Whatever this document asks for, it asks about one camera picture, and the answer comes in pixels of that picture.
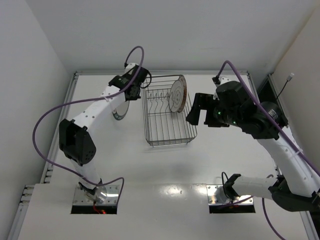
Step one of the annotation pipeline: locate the wire dish rack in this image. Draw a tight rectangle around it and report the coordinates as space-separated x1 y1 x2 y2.
141 74 198 147

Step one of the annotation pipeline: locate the purple cable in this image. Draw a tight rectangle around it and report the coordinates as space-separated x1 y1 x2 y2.
32 45 145 205
216 60 320 240

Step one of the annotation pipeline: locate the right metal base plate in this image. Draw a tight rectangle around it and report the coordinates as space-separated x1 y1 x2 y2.
206 184 254 207

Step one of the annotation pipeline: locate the metal base plate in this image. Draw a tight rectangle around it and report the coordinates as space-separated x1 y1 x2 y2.
72 185 120 206
206 184 254 207

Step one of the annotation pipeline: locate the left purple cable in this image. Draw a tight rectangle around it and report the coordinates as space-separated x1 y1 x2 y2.
32 45 145 205

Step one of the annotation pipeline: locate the orange sunburst plate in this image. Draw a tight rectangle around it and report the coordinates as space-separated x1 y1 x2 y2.
177 75 188 113

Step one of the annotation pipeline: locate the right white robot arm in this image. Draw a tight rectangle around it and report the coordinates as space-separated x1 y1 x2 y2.
186 81 320 212

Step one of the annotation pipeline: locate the green rimmed lettered plate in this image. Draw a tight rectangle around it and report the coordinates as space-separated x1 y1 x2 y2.
112 101 130 121

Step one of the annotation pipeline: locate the right black base cable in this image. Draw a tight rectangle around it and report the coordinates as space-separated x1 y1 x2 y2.
221 171 230 196

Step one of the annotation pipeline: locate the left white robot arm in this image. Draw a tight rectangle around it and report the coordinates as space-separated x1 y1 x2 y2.
59 63 150 202

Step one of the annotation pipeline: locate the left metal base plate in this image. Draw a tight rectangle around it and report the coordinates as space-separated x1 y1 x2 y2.
72 185 120 206

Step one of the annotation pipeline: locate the wall cable with white plug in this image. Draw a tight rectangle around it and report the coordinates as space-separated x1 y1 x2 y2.
274 72 295 100

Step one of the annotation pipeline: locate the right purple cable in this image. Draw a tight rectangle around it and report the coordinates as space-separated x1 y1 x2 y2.
216 60 320 240

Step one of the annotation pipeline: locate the white plate dark rim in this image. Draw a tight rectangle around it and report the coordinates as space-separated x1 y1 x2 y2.
168 79 185 113

